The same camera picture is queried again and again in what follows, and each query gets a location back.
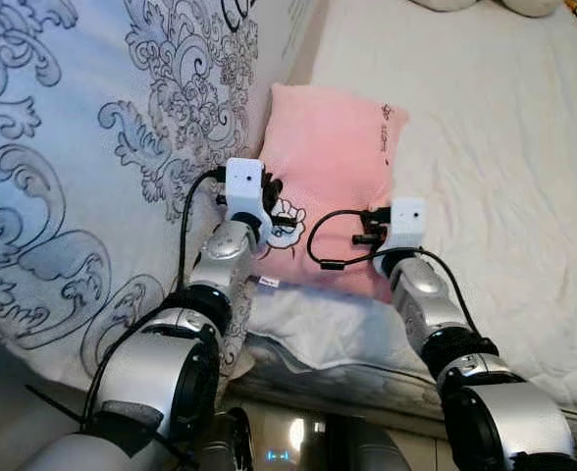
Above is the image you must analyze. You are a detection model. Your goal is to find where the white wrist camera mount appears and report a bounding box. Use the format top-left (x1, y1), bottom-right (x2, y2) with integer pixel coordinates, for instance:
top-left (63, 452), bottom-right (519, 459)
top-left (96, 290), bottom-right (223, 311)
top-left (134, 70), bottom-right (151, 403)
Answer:
top-left (379, 196), bottom-right (429, 254)
top-left (222, 157), bottom-right (272, 225)

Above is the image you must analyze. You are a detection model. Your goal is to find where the cream mattress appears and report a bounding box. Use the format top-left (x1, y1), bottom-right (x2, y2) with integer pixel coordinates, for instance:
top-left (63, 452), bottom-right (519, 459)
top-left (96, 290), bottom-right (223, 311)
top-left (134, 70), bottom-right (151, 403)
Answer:
top-left (230, 0), bottom-right (577, 443)

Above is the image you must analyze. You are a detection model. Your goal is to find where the cream plush toy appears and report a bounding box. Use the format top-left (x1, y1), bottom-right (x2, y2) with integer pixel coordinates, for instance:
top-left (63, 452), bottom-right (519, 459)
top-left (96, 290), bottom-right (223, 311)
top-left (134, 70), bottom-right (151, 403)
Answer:
top-left (411, 0), bottom-right (564, 19)

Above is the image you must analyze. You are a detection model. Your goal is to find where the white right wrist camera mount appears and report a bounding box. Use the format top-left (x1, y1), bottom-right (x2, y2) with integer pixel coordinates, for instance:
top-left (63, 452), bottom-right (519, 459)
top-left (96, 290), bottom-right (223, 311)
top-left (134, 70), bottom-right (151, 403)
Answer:
top-left (379, 196), bottom-right (429, 254)

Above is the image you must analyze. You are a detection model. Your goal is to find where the white grey pillow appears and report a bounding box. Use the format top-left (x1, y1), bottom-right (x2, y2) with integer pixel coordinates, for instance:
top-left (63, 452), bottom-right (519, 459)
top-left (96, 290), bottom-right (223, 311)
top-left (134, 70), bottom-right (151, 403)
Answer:
top-left (244, 280), bottom-right (437, 374)

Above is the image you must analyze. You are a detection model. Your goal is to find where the blue floral print duvet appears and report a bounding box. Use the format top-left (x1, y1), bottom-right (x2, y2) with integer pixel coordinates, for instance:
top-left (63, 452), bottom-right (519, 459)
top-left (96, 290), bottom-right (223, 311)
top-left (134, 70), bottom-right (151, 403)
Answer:
top-left (0, 0), bottom-right (314, 393)

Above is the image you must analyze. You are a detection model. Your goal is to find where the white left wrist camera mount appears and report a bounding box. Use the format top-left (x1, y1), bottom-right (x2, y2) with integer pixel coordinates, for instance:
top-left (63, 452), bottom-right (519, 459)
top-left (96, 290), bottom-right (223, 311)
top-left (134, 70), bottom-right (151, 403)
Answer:
top-left (222, 157), bottom-right (272, 225)

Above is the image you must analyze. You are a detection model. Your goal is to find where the pink pillow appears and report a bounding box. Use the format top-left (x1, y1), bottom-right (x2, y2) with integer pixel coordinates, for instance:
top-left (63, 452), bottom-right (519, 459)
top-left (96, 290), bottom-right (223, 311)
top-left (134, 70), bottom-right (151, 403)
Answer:
top-left (254, 83), bottom-right (410, 305)

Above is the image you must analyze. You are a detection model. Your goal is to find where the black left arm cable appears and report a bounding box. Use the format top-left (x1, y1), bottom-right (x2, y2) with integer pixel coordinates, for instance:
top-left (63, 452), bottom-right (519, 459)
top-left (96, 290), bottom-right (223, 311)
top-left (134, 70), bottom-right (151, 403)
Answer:
top-left (78, 167), bottom-right (226, 433)

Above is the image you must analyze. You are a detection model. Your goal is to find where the robot right leg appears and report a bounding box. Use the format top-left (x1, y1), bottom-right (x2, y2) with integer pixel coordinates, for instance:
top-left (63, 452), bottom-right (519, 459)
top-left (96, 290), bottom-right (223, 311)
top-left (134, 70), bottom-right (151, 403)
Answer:
top-left (323, 412), bottom-right (412, 471)

